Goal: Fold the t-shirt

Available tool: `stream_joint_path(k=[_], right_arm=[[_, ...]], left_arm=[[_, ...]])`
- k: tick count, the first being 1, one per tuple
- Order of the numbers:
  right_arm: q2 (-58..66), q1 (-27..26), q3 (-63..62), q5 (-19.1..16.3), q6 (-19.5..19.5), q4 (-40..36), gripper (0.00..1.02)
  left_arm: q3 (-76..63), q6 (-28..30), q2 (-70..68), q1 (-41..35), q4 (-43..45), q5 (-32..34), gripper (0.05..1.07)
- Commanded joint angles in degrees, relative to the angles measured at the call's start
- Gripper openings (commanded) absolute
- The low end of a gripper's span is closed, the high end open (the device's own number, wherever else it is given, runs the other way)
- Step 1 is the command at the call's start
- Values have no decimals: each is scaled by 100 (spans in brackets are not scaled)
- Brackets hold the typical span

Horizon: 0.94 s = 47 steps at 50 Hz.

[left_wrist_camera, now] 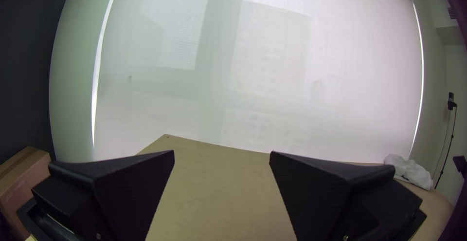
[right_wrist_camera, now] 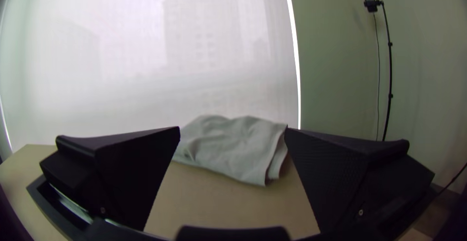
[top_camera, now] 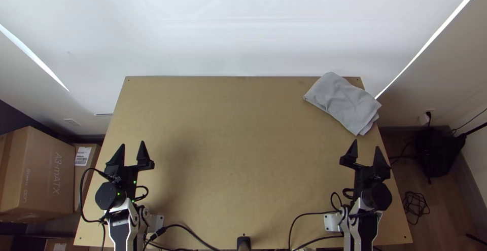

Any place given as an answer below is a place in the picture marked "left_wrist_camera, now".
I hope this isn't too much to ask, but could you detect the grey t-shirt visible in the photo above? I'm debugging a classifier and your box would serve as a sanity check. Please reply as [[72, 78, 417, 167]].
[[384, 153, 434, 191]]

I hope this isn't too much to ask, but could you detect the brown cardboard box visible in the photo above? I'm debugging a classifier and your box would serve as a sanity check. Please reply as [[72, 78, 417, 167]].
[[0, 146, 52, 236]]

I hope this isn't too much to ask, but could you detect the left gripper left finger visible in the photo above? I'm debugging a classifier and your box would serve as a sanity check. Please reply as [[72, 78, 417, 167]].
[[32, 149, 176, 241]]

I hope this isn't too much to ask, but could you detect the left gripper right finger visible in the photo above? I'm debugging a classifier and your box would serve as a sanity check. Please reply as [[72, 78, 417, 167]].
[[269, 150, 428, 241]]

